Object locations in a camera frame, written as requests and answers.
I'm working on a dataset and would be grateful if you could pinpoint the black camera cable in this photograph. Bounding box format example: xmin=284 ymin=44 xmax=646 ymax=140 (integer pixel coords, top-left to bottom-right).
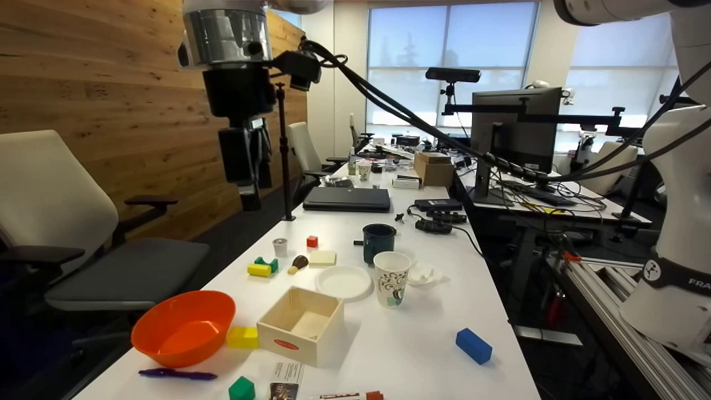
xmin=449 ymin=224 xmax=485 ymax=257

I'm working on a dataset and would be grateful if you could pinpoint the grey aluminium rail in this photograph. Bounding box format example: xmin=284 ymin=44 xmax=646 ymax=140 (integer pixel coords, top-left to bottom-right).
xmin=550 ymin=254 xmax=711 ymax=400

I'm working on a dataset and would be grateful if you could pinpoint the white grey office chair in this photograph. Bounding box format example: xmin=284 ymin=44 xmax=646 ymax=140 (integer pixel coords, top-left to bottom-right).
xmin=0 ymin=128 xmax=214 ymax=350

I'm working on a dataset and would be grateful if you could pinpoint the black bar camera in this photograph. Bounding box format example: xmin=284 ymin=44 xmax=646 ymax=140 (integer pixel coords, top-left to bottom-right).
xmin=424 ymin=66 xmax=481 ymax=85

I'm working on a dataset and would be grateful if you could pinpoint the blue rectangular block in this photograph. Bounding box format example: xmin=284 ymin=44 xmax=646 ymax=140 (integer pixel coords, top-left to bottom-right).
xmin=452 ymin=327 xmax=496 ymax=366

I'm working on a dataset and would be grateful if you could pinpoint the black computer monitor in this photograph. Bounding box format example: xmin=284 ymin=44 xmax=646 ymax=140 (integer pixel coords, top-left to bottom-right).
xmin=468 ymin=87 xmax=564 ymax=198

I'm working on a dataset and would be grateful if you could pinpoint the black table camera unit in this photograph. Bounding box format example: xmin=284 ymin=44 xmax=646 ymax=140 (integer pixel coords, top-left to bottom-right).
xmin=411 ymin=195 xmax=468 ymax=218

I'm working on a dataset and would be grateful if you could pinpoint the printed white paper cup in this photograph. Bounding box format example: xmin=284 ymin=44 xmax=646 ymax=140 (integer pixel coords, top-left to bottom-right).
xmin=371 ymin=249 xmax=417 ymax=309

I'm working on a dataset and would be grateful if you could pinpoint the black tripod pole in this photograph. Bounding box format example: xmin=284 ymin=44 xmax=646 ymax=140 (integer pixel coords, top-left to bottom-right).
xmin=274 ymin=81 xmax=297 ymax=223

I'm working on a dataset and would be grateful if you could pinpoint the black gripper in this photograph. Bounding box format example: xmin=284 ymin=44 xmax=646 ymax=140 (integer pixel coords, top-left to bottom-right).
xmin=218 ymin=116 xmax=274 ymax=214

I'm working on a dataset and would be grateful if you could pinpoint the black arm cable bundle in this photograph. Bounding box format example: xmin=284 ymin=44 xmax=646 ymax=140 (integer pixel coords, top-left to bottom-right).
xmin=268 ymin=39 xmax=711 ymax=185

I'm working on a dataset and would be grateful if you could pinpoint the printed photo card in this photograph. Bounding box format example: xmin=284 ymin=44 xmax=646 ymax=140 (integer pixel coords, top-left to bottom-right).
xmin=268 ymin=360 xmax=304 ymax=400

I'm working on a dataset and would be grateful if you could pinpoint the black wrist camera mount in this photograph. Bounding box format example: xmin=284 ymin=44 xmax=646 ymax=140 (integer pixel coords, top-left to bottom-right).
xmin=201 ymin=64 xmax=275 ymax=118

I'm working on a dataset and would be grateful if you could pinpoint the orange plastic bowl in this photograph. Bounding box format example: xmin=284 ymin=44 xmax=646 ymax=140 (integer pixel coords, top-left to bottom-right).
xmin=128 ymin=289 xmax=238 ymax=370

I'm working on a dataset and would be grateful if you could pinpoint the white square box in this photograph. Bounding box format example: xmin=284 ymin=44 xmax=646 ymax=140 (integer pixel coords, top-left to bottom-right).
xmin=256 ymin=285 xmax=346 ymax=369

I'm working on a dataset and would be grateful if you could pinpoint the brown cardboard box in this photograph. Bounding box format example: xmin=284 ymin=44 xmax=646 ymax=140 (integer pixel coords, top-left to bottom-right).
xmin=414 ymin=150 xmax=456 ymax=187

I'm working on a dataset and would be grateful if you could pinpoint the crumpled white tissue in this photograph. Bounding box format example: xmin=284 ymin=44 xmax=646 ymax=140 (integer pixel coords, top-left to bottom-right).
xmin=406 ymin=264 xmax=447 ymax=289

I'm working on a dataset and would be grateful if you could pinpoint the yellow square block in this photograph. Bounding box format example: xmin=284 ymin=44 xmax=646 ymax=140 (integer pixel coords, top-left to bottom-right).
xmin=225 ymin=324 xmax=261 ymax=350

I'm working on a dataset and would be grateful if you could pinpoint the round white plate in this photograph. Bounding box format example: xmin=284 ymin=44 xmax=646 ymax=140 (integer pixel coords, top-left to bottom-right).
xmin=312 ymin=264 xmax=374 ymax=303

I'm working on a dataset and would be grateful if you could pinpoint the dark green mug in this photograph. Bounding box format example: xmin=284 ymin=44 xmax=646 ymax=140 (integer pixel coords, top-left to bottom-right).
xmin=351 ymin=223 xmax=399 ymax=266

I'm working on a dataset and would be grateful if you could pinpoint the purple pen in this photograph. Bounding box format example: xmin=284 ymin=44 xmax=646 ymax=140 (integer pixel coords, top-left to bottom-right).
xmin=137 ymin=366 xmax=220 ymax=383

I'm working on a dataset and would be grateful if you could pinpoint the brown beige toy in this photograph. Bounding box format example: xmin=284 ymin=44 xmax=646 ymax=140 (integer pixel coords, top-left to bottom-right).
xmin=286 ymin=254 xmax=310 ymax=277

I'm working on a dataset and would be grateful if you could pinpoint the black laptop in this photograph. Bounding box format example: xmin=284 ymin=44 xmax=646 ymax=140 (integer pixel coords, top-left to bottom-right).
xmin=300 ymin=185 xmax=392 ymax=216

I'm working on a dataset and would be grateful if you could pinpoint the flat white square item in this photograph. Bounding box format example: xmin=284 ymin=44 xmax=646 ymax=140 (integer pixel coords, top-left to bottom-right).
xmin=307 ymin=249 xmax=340 ymax=269

